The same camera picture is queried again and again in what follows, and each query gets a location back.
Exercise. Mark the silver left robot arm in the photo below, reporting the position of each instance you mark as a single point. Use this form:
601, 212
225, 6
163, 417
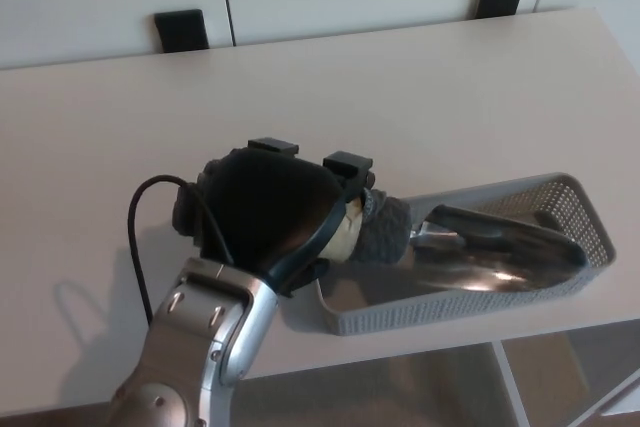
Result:
200, 337

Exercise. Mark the white desk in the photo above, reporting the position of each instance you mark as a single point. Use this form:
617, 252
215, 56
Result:
400, 97

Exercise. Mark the grey perforated plastic basket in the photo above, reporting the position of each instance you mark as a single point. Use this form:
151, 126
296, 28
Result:
450, 312

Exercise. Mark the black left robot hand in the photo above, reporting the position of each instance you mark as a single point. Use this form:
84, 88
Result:
270, 207

